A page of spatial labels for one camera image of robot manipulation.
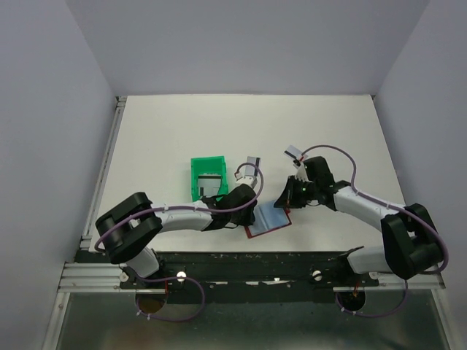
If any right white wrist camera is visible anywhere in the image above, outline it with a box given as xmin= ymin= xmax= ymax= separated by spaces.
xmin=293 ymin=160 xmax=309 ymax=182

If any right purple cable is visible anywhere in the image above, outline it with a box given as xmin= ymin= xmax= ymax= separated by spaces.
xmin=297 ymin=144 xmax=449 ymax=318

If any silver card in tray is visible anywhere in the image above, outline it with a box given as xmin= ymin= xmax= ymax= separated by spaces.
xmin=197 ymin=174 xmax=222 ymax=197

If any green plastic card tray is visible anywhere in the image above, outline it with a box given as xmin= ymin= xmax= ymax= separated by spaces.
xmin=190 ymin=156 xmax=228 ymax=201

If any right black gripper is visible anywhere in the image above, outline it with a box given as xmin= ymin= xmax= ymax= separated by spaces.
xmin=274 ymin=175 xmax=318 ymax=209

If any front aluminium rail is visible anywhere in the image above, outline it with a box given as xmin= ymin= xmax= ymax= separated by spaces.
xmin=58 ymin=263 xmax=446 ymax=294

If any white striped card back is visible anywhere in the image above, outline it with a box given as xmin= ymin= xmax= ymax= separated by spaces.
xmin=244 ymin=156 xmax=260 ymax=176

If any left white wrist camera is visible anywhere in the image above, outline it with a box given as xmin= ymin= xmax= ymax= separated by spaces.
xmin=235 ymin=173 xmax=258 ymax=189

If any white magnetic stripe card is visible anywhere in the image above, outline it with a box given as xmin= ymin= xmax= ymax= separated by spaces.
xmin=284 ymin=145 xmax=302 ymax=161

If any red card holder wallet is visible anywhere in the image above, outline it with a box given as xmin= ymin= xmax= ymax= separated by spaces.
xmin=245 ymin=201 xmax=292 ymax=239

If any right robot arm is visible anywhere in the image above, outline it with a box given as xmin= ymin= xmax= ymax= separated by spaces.
xmin=274 ymin=156 xmax=444 ymax=286

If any left aluminium rail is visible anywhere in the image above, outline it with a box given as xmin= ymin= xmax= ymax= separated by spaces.
xmin=78 ymin=96 xmax=128 ymax=251

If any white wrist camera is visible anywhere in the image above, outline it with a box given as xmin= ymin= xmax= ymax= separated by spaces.
xmin=293 ymin=160 xmax=309 ymax=182
xmin=235 ymin=173 xmax=258 ymax=189

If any aluminium rail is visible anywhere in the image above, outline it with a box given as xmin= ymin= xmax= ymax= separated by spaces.
xmin=58 ymin=263 xmax=446 ymax=294
xmin=78 ymin=96 xmax=128 ymax=251

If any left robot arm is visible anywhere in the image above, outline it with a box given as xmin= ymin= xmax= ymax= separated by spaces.
xmin=95 ymin=184 xmax=257 ymax=288

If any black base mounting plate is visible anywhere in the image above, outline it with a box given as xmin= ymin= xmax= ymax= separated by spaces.
xmin=120 ymin=252 xmax=379 ymax=304

